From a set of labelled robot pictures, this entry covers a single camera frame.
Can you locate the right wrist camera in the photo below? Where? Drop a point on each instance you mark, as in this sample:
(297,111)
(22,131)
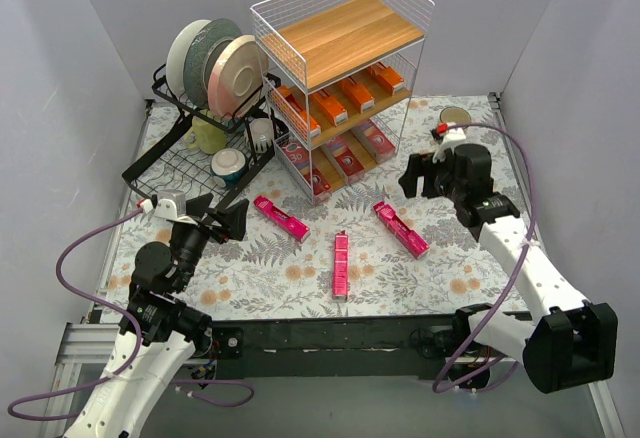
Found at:
(448,136)

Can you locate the white wire three-tier shelf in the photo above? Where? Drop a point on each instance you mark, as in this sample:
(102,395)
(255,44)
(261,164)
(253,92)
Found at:
(313,44)

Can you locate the black wire dish rack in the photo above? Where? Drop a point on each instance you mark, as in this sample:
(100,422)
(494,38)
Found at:
(171,164)

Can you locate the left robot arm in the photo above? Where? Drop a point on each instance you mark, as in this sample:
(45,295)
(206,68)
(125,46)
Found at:
(158,332)

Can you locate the grey green patterned plate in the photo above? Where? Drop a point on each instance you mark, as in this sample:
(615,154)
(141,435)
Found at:
(202,54)

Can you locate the pink and cream plate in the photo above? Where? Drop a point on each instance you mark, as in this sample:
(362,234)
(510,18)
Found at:
(236,78)

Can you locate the floral patterned table mat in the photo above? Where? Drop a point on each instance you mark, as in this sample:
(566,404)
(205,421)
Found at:
(270,275)

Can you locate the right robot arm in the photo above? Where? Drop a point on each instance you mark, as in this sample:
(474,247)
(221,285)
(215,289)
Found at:
(571,341)

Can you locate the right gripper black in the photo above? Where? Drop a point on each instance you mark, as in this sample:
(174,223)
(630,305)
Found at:
(428,181)

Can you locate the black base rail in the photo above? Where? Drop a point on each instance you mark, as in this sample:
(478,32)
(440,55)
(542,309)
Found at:
(406,345)

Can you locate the white and teal bowl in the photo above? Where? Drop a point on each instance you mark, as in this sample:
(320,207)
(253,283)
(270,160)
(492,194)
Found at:
(228,166)

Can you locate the magenta toothpaste box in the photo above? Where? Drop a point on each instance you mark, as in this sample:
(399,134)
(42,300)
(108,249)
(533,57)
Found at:
(288,223)
(340,269)
(409,238)

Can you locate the cream mug black handle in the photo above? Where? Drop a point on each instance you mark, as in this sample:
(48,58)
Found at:
(455,115)

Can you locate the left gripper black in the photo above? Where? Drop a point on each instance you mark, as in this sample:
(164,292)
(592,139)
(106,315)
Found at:
(211,225)

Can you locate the red 3D toothpaste box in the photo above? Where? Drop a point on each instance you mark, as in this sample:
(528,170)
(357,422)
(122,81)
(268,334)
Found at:
(374,140)
(297,160)
(343,159)

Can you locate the pale yellow mug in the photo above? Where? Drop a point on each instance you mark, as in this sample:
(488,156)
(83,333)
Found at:
(205,136)

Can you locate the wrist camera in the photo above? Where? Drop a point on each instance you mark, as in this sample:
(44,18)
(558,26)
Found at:
(448,136)
(169,205)

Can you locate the cream white plate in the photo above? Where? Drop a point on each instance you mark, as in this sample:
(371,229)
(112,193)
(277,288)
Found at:
(177,55)

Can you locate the orange toothpaste box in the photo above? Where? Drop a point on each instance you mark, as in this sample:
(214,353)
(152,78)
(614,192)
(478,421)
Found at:
(330,106)
(386,77)
(359,96)
(304,123)

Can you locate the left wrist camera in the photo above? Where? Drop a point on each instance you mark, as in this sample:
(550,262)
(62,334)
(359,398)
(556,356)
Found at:
(169,205)

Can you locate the white upside-down cup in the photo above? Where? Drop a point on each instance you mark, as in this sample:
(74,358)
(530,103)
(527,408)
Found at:
(262,134)

